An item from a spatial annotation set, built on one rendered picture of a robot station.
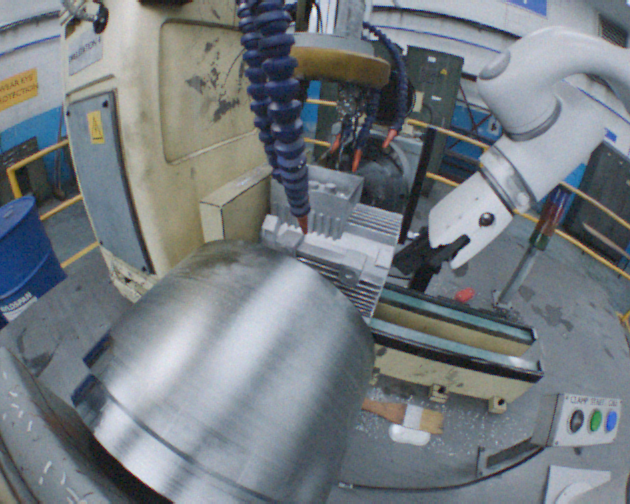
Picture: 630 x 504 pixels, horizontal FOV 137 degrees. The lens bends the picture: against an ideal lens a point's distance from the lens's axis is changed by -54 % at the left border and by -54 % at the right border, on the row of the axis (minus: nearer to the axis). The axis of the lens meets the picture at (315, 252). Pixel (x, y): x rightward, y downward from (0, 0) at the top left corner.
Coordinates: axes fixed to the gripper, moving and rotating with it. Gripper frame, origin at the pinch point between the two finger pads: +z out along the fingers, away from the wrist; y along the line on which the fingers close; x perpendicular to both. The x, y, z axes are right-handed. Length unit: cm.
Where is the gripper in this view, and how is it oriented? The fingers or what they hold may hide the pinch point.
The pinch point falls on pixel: (409, 259)
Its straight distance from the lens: 37.7
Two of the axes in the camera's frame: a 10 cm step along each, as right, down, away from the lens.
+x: -7.6, -6.4, -1.0
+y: 3.6, -5.4, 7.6
